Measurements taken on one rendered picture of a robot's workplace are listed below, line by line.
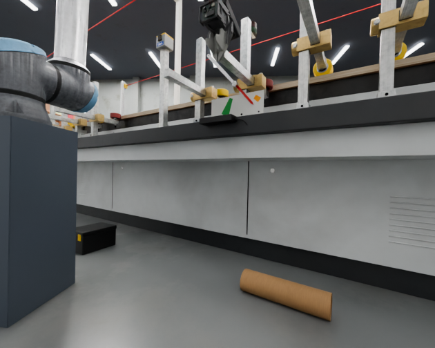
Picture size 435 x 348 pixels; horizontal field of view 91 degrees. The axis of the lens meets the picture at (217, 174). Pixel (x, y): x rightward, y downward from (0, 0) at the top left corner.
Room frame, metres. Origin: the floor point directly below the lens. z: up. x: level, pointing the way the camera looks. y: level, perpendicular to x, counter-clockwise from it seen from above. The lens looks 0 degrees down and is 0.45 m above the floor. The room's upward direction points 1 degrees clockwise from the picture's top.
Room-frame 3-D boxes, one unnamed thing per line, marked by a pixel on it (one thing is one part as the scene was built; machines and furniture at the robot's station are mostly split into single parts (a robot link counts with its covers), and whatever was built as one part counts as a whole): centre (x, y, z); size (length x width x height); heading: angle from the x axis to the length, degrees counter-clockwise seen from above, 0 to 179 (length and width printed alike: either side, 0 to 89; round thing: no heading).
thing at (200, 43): (1.09, 0.10, 0.89); 0.04 x 0.04 x 0.48; 58
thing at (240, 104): (0.95, -0.07, 0.75); 0.26 x 0.01 x 0.10; 58
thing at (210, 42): (0.68, 0.03, 0.86); 0.06 x 0.03 x 0.09; 147
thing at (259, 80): (0.94, -0.13, 0.85); 0.14 x 0.06 x 0.05; 58
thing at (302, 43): (0.81, -0.34, 0.95); 0.14 x 0.06 x 0.05; 58
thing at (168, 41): (1.23, 0.32, 1.18); 0.07 x 0.07 x 0.08; 58
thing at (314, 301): (0.75, -0.24, 0.04); 0.30 x 0.08 x 0.08; 58
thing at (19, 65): (0.74, 0.69, 0.79); 0.17 x 0.15 x 0.18; 161
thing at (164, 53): (1.23, 0.32, 0.93); 0.05 x 0.05 x 0.45; 58
